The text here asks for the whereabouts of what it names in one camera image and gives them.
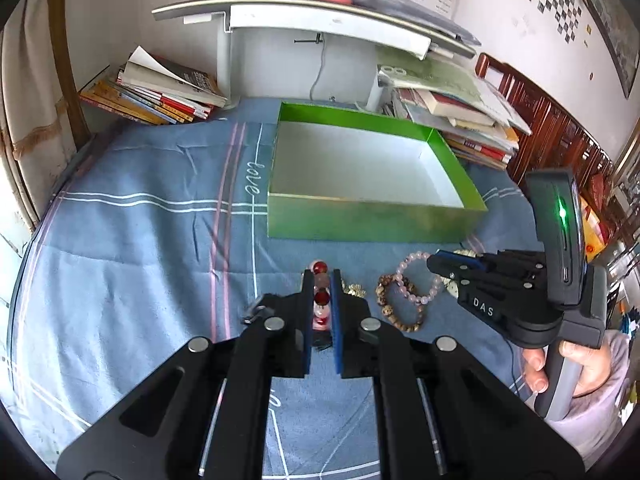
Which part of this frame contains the pink bead bracelet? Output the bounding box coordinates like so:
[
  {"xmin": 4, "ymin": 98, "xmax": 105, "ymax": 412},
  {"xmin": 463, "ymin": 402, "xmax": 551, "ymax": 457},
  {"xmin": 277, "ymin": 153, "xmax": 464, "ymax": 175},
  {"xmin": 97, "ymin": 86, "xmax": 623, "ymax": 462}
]
[{"xmin": 395, "ymin": 252, "xmax": 446, "ymax": 305}]

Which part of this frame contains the brown bead bracelet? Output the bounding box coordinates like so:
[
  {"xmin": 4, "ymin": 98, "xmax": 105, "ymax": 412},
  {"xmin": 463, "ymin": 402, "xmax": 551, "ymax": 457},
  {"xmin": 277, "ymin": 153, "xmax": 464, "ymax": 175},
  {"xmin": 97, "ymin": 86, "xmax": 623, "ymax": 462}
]
[{"xmin": 376, "ymin": 272, "xmax": 427, "ymax": 333}]

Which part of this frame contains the white power cable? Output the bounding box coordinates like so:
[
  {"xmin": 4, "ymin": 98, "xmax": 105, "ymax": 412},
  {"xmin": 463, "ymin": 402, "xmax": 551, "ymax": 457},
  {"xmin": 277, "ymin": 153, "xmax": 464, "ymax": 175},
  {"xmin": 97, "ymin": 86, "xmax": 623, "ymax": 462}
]
[{"xmin": 309, "ymin": 35, "xmax": 332, "ymax": 102}]

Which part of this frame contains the red bead bracelet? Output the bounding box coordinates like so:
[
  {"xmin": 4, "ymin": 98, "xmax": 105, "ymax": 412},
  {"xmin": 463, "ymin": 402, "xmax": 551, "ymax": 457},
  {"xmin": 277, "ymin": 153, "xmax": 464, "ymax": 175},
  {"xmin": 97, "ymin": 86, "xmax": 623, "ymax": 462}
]
[{"xmin": 307, "ymin": 259, "xmax": 335, "ymax": 333}]

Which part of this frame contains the grey plastic folder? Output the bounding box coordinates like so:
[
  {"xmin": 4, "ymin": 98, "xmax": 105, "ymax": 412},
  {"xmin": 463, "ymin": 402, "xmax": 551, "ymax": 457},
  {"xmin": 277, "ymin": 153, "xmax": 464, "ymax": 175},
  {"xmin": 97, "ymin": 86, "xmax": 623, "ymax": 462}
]
[{"xmin": 344, "ymin": 0, "xmax": 477, "ymax": 47}]

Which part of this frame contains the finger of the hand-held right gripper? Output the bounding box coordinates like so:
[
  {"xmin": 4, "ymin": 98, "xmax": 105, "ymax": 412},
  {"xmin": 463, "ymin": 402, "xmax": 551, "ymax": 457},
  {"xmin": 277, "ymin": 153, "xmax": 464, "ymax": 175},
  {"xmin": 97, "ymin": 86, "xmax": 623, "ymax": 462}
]
[
  {"xmin": 435, "ymin": 249, "xmax": 547, "ymax": 275},
  {"xmin": 426, "ymin": 257, "xmax": 549, "ymax": 302}
]

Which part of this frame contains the stack of colourful thin books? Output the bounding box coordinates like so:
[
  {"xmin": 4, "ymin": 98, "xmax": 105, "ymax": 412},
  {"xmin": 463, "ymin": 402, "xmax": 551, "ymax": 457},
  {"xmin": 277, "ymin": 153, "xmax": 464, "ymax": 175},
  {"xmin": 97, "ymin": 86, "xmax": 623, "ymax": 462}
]
[{"xmin": 79, "ymin": 45, "xmax": 229, "ymax": 126}]

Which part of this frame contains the beige curtain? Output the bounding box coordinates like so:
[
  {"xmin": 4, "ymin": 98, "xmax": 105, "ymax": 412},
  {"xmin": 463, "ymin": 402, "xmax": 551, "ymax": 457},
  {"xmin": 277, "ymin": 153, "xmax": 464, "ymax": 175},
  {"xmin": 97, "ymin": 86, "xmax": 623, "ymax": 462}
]
[{"xmin": 0, "ymin": 0, "xmax": 87, "ymax": 232}]

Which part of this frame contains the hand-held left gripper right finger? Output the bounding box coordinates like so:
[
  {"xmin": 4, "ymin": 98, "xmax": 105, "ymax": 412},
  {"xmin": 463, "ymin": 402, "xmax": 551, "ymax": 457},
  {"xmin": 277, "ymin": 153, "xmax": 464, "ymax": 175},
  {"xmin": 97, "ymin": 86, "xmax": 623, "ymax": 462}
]
[{"xmin": 331, "ymin": 269, "xmax": 586, "ymax": 480}]

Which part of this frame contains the person's right hand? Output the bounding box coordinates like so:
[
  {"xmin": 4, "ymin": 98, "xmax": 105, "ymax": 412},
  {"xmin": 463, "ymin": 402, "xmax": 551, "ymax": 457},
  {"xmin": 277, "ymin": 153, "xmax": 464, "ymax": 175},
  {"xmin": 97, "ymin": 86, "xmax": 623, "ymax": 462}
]
[{"xmin": 521, "ymin": 332, "xmax": 616, "ymax": 401}]

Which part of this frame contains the pile of books and papers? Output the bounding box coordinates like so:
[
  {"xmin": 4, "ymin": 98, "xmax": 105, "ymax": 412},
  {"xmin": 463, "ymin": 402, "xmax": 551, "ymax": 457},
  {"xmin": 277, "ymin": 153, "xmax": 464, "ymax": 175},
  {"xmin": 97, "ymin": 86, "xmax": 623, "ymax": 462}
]
[{"xmin": 375, "ymin": 47, "xmax": 533, "ymax": 171}]

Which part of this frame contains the shiny green cardboard box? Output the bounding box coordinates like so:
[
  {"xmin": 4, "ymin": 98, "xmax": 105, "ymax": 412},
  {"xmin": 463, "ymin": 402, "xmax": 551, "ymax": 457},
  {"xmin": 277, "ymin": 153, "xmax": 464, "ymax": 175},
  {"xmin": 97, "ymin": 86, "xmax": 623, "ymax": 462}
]
[{"xmin": 266, "ymin": 101, "xmax": 488, "ymax": 244}]

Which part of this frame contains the brown wooden post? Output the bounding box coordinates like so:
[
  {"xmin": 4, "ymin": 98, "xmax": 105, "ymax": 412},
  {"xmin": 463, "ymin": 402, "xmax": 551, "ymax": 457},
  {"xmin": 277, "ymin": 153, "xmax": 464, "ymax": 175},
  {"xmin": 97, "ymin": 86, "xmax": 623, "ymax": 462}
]
[{"xmin": 49, "ymin": 0, "xmax": 92, "ymax": 147}]

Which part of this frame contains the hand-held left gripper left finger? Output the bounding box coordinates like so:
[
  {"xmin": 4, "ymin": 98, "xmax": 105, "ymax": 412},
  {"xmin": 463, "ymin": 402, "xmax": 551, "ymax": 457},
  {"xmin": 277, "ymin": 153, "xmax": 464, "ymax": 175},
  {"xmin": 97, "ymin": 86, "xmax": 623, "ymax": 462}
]
[{"xmin": 55, "ymin": 269, "xmax": 316, "ymax": 480}]

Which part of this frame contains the dark framed picture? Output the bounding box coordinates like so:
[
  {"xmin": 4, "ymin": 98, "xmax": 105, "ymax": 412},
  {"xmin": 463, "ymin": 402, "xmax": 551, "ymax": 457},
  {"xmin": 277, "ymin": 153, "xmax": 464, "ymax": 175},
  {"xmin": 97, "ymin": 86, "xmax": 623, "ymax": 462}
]
[{"xmin": 565, "ymin": 0, "xmax": 640, "ymax": 99}]

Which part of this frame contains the carved wooden headboard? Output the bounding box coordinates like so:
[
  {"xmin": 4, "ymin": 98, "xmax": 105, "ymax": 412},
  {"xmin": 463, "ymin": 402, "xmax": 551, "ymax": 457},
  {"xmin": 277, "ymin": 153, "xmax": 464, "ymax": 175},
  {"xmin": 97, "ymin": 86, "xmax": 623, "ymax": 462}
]
[{"xmin": 474, "ymin": 52, "xmax": 617, "ymax": 197}]

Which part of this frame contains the red and yellow box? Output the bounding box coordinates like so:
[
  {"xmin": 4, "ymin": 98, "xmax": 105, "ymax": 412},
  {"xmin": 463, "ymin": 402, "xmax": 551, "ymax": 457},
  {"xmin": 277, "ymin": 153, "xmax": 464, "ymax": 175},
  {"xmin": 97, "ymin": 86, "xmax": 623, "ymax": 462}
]
[{"xmin": 579, "ymin": 197, "xmax": 613, "ymax": 263}]

